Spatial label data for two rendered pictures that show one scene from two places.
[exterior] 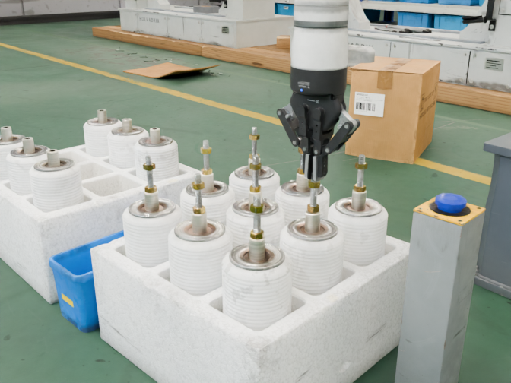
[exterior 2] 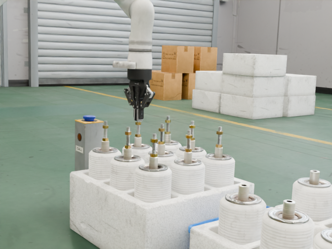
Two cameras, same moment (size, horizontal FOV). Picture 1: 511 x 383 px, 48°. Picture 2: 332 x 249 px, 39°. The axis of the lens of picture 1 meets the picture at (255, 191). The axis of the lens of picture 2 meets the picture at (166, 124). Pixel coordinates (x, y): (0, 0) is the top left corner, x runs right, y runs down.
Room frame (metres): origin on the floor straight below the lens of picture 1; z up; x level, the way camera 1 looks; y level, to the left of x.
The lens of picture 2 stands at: (2.17, 0.17, 0.55)
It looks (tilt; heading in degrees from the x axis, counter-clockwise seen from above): 9 degrees down; 187
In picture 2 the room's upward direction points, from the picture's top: 2 degrees clockwise
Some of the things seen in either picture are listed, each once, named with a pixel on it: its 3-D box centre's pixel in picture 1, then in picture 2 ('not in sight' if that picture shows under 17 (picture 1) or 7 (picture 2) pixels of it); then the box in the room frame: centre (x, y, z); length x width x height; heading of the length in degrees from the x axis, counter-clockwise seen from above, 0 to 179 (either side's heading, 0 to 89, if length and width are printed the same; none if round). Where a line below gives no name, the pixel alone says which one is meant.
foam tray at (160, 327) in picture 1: (255, 293); (159, 206); (0.85, 0.00, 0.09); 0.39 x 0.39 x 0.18; 46
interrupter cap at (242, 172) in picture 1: (254, 172); (153, 167); (1.02, 0.00, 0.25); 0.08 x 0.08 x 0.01
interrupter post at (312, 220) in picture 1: (312, 221); (138, 142); (0.77, -0.08, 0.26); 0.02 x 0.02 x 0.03
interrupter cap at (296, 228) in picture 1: (312, 229); (137, 146); (0.77, -0.08, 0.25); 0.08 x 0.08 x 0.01
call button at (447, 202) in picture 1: (450, 204); (89, 118); (0.71, -0.26, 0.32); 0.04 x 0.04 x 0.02
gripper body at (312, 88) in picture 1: (317, 95); (139, 81); (0.77, -0.08, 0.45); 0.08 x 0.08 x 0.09
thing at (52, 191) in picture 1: (60, 207); (310, 219); (1.07, 0.40, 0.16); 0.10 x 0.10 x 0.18
